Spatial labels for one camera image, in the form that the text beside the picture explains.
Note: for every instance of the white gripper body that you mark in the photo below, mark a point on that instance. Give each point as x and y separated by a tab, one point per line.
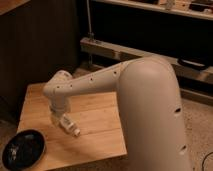
56	113

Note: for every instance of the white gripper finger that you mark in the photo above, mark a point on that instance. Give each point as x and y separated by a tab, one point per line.
54	120
63	121

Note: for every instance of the white labelled bottle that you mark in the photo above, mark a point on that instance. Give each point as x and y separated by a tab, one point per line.
71	128

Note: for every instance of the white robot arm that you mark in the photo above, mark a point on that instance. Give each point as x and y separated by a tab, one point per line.
149	105

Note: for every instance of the black ceramic bowl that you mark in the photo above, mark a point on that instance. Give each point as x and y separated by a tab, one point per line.
23	150

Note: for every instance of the wooden table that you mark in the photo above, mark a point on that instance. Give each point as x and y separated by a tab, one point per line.
95	114

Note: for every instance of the metal vertical pole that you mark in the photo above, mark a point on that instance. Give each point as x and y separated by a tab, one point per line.
90	32

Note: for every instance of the black flat object on beam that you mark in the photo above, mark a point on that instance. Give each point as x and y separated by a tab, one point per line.
192	65

